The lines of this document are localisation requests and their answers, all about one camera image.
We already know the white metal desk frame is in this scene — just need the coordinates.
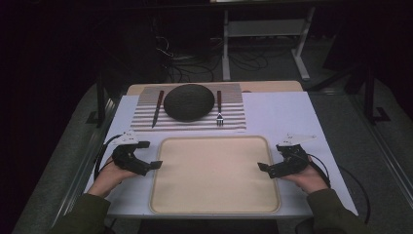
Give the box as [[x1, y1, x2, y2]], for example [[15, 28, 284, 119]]
[[221, 6, 317, 82]]

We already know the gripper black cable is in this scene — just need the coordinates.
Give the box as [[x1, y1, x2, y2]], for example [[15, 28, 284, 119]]
[[307, 151, 372, 225], [93, 134, 124, 181]]

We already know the fork with brown handle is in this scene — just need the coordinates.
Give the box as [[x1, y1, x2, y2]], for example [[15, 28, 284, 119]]
[[215, 90, 225, 128]]

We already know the metal rail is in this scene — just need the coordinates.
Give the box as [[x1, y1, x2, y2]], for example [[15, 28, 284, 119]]
[[349, 94, 413, 204], [52, 97, 119, 227]]

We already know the beige tray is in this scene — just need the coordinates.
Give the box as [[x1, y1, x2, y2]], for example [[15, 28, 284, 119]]
[[149, 135, 282, 215]]

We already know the person's right hand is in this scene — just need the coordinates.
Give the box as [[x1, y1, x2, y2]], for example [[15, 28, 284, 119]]
[[281, 155, 329, 195]]

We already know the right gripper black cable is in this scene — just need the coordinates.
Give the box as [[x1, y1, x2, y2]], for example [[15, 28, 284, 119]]
[[307, 151, 372, 225]]

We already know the dark round plate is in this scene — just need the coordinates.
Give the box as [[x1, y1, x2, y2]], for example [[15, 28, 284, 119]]
[[163, 83, 215, 123]]

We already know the knife with brown handle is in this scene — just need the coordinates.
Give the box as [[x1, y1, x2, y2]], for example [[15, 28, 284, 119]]
[[151, 90, 166, 129]]

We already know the striped woven placemat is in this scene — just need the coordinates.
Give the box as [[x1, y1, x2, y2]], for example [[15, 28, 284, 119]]
[[130, 83, 247, 133]]

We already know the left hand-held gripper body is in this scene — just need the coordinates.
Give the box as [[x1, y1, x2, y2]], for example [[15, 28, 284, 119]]
[[111, 130, 152, 176]]

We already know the person's left hand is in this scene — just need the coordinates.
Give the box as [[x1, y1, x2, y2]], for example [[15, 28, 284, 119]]
[[87, 155, 138, 199]]

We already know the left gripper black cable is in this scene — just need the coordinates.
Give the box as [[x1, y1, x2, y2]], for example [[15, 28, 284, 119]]
[[93, 134, 124, 181]]

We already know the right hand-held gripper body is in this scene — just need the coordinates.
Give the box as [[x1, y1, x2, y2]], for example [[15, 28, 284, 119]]
[[267, 132, 318, 179]]

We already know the black metal stand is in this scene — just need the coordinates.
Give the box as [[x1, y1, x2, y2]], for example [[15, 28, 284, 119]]
[[308, 62, 393, 127], [85, 73, 109, 129]]

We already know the tangle of black floor cables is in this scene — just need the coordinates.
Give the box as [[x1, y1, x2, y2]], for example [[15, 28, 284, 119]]
[[152, 33, 271, 84]]

